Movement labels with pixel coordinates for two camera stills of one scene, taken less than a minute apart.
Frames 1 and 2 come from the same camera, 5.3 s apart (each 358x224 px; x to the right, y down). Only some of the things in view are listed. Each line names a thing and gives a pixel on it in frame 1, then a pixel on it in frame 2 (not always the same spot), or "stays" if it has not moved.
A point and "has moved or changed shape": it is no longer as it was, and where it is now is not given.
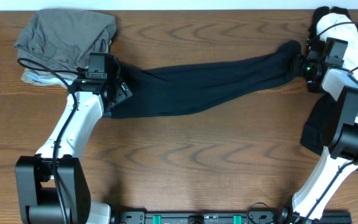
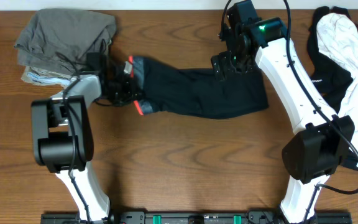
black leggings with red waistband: (158, 88) has moved or changed shape
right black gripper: (296, 68) to (222, 68)
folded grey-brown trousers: (63, 38) stays
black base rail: (218, 217) stays
